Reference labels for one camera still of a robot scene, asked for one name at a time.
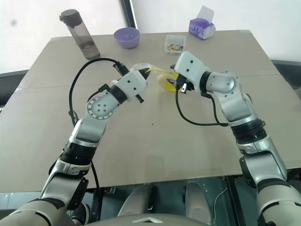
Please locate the grey robot torso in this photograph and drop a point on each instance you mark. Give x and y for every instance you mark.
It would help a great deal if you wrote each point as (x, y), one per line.
(164, 221)

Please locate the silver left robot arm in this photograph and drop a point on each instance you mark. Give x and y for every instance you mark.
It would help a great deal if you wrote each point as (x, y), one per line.
(98, 108)

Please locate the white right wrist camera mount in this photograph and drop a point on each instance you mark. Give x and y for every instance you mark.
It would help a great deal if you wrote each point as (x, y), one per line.
(190, 66)

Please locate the clear box of colourful clips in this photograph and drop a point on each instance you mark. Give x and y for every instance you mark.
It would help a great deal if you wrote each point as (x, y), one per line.
(174, 46)

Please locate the black and white shoe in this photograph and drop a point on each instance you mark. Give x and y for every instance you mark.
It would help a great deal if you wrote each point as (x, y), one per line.
(82, 213)

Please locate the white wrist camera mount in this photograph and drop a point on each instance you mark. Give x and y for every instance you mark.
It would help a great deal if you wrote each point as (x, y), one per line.
(131, 83)
(190, 66)

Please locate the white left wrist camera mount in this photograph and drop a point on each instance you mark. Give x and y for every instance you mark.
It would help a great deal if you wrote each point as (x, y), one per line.
(131, 83)

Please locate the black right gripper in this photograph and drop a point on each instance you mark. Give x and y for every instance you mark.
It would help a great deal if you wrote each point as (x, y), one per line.
(185, 84)

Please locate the purple plastic bowl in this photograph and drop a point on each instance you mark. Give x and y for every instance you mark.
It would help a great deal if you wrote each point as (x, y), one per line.
(127, 38)

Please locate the dark window frame post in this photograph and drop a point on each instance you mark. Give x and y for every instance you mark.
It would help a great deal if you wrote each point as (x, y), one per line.
(130, 14)

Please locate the grey robot right knee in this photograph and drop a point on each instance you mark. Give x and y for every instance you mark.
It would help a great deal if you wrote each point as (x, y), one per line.
(197, 200)

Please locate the grey robot left knee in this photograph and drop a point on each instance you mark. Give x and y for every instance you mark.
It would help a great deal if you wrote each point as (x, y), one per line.
(137, 200)

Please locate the clear plastic bag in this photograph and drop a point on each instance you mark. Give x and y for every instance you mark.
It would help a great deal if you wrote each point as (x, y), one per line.
(141, 66)

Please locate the purple tissue pack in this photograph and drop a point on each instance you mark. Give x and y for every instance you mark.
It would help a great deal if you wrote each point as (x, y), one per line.
(202, 29)

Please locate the smoky grey water bottle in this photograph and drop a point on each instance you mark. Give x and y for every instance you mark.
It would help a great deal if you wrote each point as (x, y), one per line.
(83, 37)

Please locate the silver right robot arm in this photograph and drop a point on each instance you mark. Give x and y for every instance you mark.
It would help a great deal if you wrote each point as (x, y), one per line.
(225, 82)

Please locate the grey robot knee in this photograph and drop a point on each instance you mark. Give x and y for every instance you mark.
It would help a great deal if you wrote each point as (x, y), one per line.
(197, 200)
(137, 200)

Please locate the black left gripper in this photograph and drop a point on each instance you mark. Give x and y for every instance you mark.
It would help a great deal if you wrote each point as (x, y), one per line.
(121, 68)

